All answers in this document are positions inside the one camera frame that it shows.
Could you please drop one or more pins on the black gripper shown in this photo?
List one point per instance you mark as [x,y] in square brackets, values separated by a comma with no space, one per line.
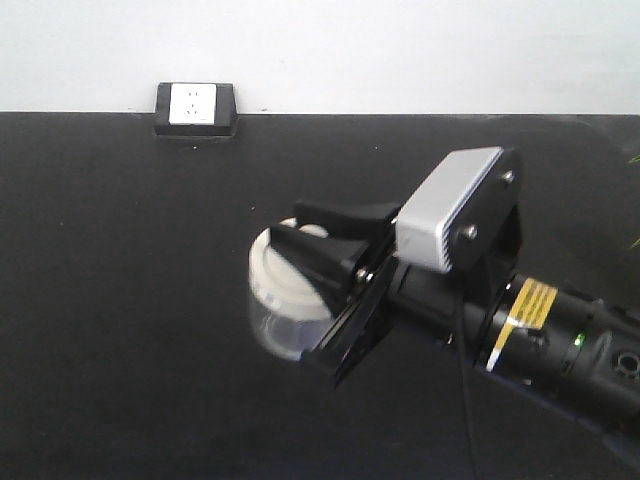
[454,310]

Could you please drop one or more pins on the glass jar with cream lid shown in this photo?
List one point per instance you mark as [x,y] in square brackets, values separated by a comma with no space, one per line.
[286,314]

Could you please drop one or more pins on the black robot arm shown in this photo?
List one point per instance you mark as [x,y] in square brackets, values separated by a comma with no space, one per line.
[570,352]

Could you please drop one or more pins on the black bench power socket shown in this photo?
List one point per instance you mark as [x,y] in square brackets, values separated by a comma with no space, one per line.
[195,109]

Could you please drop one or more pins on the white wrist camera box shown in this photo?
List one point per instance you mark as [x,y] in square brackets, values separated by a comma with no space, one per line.
[423,223]

